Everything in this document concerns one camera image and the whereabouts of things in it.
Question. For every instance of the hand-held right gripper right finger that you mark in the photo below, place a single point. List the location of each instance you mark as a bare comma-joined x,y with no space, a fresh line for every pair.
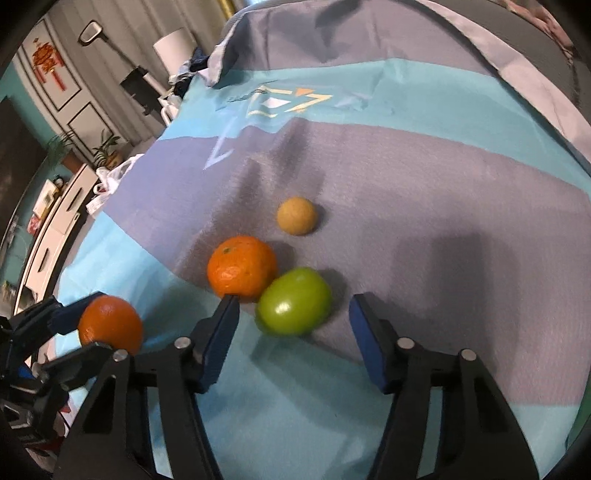
364,341

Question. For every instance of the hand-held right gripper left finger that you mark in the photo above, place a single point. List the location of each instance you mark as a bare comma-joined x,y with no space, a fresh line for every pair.
221,337

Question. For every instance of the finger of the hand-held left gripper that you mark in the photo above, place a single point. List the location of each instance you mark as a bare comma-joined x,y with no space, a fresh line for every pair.
60,316
78,362

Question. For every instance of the orange mandarin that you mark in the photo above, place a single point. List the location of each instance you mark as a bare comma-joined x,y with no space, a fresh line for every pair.
111,323
242,266

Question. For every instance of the green jujube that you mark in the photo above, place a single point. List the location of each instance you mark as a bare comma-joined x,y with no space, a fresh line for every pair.
294,301

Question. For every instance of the white low cabinet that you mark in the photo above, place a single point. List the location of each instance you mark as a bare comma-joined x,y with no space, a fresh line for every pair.
51,230

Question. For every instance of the small brown longan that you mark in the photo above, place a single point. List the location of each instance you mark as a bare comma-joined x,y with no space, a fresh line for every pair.
297,215

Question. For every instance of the white plastic bag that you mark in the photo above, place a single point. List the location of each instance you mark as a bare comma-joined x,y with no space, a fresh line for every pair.
111,177

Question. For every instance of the striped blue grey blanket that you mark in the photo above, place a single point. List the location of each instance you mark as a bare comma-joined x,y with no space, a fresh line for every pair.
415,184

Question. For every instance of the dark television screen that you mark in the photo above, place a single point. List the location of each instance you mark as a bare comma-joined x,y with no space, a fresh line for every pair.
18,152

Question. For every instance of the dark blue cloth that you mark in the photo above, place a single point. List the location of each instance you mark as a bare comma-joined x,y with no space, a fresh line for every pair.
194,62

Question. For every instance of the white cylinder appliance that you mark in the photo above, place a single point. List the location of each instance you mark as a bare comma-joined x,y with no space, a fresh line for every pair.
173,48

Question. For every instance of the grey curtain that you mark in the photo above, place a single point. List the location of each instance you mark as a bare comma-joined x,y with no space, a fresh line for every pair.
138,18

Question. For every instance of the framed red ornament wall poster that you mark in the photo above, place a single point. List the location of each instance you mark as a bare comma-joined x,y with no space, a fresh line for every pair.
48,64

